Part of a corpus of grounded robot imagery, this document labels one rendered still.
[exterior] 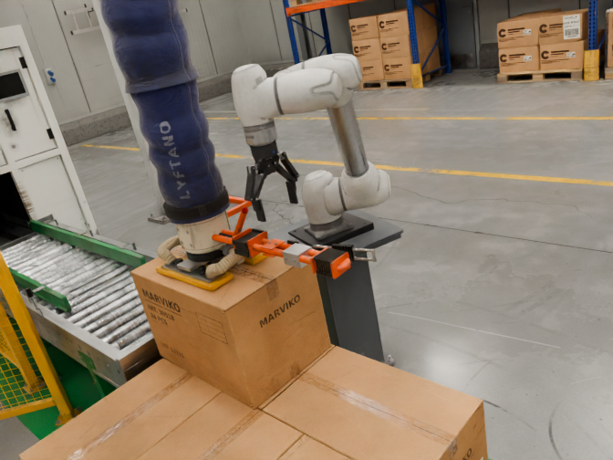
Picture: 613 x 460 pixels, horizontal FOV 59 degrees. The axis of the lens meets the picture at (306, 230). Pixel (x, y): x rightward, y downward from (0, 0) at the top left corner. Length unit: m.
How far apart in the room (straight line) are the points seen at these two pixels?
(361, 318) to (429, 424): 1.01
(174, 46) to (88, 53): 10.23
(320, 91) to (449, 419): 1.03
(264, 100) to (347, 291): 1.30
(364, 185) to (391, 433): 1.05
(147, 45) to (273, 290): 0.85
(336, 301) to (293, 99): 1.30
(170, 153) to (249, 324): 0.60
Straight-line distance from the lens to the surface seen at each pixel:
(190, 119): 1.80
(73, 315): 3.06
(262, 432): 1.86
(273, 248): 1.68
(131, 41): 1.76
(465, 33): 10.57
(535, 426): 2.55
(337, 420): 1.82
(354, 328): 2.67
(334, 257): 1.52
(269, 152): 1.54
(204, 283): 1.86
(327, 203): 2.40
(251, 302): 1.77
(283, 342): 1.93
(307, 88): 1.46
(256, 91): 1.48
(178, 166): 1.81
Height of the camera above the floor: 1.77
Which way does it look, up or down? 23 degrees down
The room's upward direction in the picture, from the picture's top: 12 degrees counter-clockwise
